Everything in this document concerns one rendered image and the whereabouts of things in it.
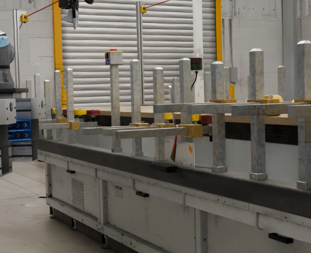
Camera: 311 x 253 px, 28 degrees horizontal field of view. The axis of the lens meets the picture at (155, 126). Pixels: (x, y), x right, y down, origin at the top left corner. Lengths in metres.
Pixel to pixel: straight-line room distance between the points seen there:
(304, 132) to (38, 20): 9.07
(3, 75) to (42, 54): 7.94
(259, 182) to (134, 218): 1.73
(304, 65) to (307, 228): 0.50
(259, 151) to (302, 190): 0.27
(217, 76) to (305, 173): 0.59
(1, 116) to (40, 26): 8.54
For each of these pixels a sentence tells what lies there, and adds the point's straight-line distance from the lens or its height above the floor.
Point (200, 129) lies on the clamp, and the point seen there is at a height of 0.85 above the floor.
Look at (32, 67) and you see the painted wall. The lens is 10.66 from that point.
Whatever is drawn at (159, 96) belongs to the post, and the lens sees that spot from 2.77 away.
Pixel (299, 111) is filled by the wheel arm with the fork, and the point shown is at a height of 0.95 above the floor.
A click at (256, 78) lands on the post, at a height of 1.04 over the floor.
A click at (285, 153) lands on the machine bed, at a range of 2.36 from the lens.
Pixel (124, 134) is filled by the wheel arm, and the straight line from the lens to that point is 2.39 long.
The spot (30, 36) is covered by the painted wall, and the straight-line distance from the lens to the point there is 10.70.
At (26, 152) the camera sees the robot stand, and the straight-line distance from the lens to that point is 2.75.
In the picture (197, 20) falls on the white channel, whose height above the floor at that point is 1.50.
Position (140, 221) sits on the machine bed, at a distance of 3.65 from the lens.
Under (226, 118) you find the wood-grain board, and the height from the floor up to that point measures 0.89.
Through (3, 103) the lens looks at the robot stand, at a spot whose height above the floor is 0.98.
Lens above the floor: 1.00
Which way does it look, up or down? 3 degrees down
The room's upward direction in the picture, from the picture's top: 2 degrees counter-clockwise
